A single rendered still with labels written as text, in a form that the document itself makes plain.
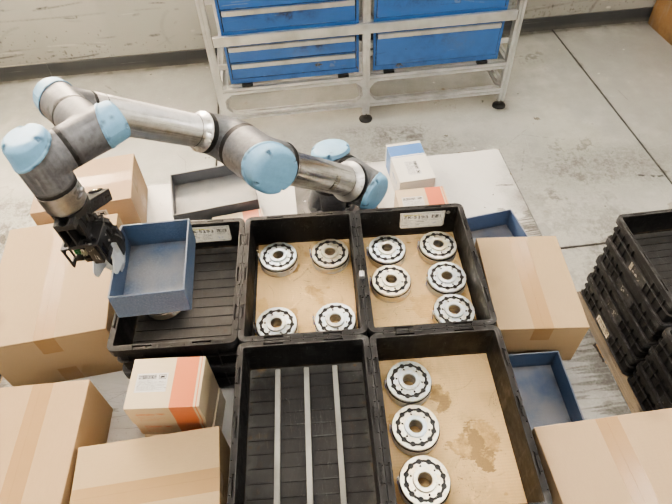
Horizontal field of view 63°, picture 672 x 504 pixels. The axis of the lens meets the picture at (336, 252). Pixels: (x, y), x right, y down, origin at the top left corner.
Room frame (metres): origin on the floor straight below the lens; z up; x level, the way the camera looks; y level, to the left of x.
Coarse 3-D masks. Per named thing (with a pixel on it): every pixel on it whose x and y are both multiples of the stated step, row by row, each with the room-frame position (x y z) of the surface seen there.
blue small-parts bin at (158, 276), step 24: (144, 240) 0.84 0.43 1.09; (168, 240) 0.85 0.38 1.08; (192, 240) 0.83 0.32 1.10; (144, 264) 0.78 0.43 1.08; (168, 264) 0.78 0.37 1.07; (192, 264) 0.77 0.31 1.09; (120, 288) 0.71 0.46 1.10; (144, 288) 0.72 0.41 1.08; (168, 288) 0.71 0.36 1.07; (192, 288) 0.71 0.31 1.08; (120, 312) 0.65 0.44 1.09; (144, 312) 0.65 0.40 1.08
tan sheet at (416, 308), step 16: (368, 240) 1.04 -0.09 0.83; (416, 240) 1.03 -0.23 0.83; (416, 256) 0.97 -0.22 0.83; (368, 272) 0.92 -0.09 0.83; (416, 272) 0.92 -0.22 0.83; (416, 288) 0.86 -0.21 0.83; (384, 304) 0.82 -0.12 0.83; (400, 304) 0.81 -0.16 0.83; (416, 304) 0.81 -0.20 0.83; (432, 304) 0.81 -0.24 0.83; (384, 320) 0.77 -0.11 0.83; (400, 320) 0.76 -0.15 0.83; (416, 320) 0.76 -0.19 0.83; (432, 320) 0.76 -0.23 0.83
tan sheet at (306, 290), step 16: (304, 256) 0.99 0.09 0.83; (304, 272) 0.94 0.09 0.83; (320, 272) 0.93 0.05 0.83; (352, 272) 0.93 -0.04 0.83; (272, 288) 0.89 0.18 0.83; (288, 288) 0.88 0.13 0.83; (304, 288) 0.88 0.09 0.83; (320, 288) 0.88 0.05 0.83; (336, 288) 0.88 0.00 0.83; (352, 288) 0.87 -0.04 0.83; (256, 304) 0.84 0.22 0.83; (272, 304) 0.83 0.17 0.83; (288, 304) 0.83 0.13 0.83; (304, 304) 0.83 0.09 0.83; (320, 304) 0.83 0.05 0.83; (352, 304) 0.82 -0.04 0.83; (256, 320) 0.79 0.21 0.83; (304, 320) 0.78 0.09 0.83
